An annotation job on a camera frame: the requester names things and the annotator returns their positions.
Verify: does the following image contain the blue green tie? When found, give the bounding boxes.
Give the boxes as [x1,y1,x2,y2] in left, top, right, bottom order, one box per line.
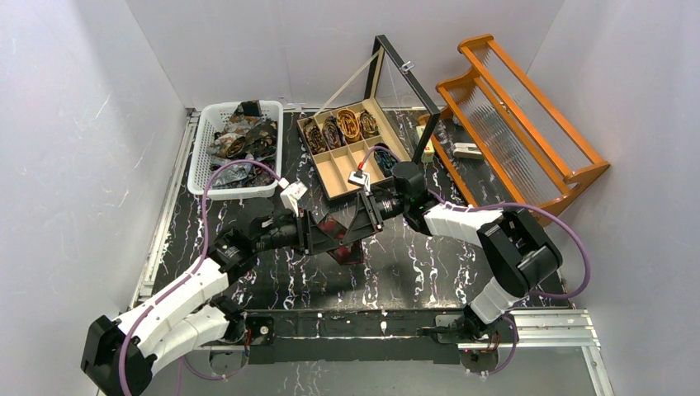
[373,143,399,177]

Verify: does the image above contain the red patterned tie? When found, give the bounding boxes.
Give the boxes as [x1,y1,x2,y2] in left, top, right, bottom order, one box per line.
[318,215,364,266]

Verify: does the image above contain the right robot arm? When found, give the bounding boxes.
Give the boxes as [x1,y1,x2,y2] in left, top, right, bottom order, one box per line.
[345,162,563,340]

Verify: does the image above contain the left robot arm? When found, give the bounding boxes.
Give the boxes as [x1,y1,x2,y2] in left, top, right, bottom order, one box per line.
[80,182,362,395]

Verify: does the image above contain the pile of patterned ties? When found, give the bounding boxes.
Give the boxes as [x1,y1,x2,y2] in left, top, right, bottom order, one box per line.
[206,101,277,189]

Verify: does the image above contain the wooden tie storage box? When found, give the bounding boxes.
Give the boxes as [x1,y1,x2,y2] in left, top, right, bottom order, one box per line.
[297,100,408,200]

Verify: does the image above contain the small cream box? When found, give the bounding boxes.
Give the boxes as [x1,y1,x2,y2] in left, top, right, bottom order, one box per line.
[416,125,435,164]

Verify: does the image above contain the rolled purple patterned tie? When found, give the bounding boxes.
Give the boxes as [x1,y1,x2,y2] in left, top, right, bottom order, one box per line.
[322,115,345,150]

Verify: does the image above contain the rolled brown patterned tie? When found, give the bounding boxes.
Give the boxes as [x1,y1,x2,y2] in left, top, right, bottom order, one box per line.
[357,110,380,139]

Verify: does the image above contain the rolled orange tie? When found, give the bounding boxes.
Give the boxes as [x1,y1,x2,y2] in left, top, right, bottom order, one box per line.
[336,109,362,144]

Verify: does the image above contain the rolled dark striped tie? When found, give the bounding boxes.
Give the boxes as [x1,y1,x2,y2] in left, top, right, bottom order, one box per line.
[303,118,327,155]

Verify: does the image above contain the glass box lid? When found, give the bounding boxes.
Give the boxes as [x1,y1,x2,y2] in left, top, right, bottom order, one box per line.
[364,35,440,165]

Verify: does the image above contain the white stapler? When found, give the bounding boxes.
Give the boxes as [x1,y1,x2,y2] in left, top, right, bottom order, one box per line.
[452,143,484,159]

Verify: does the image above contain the white plastic basket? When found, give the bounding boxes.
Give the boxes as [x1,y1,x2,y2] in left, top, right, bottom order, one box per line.
[187,100,284,200]

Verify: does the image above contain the orange wooden rack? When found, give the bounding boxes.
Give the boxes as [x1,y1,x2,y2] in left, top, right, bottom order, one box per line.
[436,35,610,215]

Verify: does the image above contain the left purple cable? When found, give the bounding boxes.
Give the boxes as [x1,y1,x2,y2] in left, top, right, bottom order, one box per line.
[119,159,286,396]

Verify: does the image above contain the purple cable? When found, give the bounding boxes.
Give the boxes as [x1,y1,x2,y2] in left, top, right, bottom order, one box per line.
[357,144,592,378]
[119,159,286,396]

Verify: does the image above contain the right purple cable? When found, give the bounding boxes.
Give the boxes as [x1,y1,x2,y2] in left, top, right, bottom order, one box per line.
[357,144,592,378]

